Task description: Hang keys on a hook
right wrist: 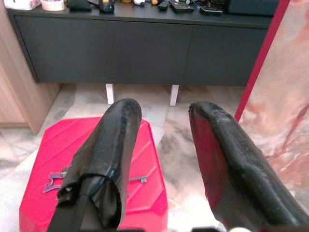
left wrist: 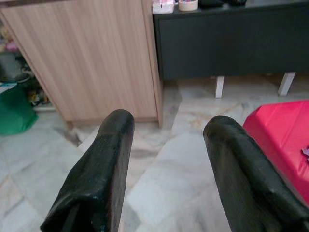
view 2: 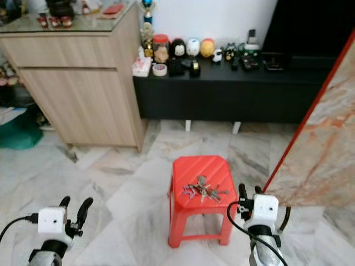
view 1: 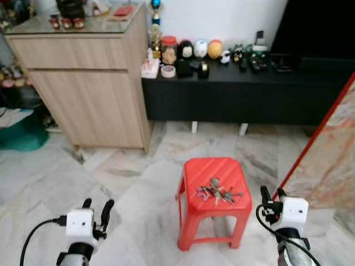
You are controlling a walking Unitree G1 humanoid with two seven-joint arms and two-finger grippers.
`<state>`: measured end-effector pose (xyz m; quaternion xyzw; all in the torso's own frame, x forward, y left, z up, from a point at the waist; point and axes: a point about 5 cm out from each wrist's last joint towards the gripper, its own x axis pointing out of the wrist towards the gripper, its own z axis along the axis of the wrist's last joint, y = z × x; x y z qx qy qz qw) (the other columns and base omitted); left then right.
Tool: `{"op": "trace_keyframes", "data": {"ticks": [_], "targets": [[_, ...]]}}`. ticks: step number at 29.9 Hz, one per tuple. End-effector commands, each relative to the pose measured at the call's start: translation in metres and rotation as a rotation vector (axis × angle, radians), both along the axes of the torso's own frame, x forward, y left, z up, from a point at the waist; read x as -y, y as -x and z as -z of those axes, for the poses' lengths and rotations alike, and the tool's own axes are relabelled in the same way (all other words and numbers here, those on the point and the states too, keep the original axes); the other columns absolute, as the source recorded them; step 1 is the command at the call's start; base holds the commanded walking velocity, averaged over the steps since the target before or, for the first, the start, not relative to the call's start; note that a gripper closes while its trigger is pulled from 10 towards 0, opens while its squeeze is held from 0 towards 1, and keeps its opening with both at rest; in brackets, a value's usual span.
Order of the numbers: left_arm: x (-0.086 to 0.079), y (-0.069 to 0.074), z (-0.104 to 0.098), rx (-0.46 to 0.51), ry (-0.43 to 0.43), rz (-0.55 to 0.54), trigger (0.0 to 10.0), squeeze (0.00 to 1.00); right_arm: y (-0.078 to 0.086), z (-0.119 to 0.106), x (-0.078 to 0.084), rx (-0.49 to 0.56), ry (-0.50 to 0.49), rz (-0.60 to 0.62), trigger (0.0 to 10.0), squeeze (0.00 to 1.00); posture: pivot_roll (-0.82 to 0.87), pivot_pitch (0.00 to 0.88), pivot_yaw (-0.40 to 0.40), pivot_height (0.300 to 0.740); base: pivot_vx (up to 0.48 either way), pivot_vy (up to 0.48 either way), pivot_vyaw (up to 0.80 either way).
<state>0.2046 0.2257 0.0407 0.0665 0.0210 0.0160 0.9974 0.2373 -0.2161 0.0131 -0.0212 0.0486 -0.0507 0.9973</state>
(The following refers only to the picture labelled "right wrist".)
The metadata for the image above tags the white sideboard leg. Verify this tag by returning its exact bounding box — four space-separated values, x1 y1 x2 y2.
105 83 115 105
169 85 180 106

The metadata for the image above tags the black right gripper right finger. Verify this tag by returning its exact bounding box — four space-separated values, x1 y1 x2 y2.
189 101 309 232

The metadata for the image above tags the small black box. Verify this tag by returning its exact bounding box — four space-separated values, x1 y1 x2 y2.
66 0 92 12

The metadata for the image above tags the marble pattern table top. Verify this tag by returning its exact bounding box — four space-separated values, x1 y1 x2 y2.
234 0 309 203

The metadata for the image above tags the light wooden cabinet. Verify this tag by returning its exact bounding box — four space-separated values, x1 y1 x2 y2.
0 0 61 135

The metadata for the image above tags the pink white tissue box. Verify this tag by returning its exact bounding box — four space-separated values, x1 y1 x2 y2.
3 0 42 11

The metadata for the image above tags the black low sideboard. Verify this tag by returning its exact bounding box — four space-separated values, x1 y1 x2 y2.
7 2 273 87

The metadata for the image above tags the red plastic stool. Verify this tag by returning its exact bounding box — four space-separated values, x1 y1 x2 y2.
19 116 169 232

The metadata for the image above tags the white tape roll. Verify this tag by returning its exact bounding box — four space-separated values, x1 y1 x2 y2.
40 0 66 12

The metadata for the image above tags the keys bunch with purple clip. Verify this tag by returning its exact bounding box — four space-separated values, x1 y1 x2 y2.
42 167 148 194

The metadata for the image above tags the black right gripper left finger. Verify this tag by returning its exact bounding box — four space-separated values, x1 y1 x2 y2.
47 98 142 232

